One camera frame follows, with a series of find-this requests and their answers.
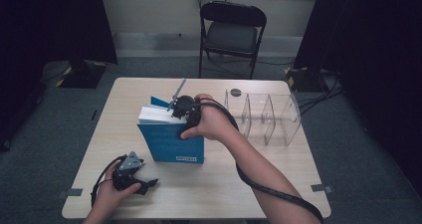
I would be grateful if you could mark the person's left hand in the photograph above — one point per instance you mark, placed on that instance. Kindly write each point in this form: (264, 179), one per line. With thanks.
(111, 194)

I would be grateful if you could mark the grey tape strip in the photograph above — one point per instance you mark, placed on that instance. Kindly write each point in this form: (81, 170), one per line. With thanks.
(321, 188)
(71, 193)

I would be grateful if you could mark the black folding chair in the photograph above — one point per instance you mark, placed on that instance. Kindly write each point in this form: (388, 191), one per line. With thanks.
(230, 35)

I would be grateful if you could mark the black curtain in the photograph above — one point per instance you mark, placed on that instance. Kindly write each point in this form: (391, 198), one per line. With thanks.
(40, 35)
(375, 51)

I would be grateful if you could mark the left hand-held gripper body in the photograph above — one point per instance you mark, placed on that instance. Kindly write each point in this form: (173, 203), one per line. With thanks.
(127, 174)

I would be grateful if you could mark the dark round table grommet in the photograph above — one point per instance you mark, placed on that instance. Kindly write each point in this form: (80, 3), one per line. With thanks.
(236, 92)

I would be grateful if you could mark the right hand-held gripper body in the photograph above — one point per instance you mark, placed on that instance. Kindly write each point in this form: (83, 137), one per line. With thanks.
(185, 106)

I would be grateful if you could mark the person's right hand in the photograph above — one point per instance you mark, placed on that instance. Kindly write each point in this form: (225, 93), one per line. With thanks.
(215, 121)

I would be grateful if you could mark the small black floor object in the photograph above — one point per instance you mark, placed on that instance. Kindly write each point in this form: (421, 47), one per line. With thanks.
(94, 114)

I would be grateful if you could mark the clear acrylic book rack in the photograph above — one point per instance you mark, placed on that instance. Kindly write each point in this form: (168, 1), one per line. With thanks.
(268, 124)

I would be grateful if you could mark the black stand base plate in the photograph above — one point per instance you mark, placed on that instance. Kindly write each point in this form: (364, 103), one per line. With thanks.
(303, 79)
(83, 76)

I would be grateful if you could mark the blue book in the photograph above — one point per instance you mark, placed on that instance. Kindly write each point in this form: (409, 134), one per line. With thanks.
(166, 144)

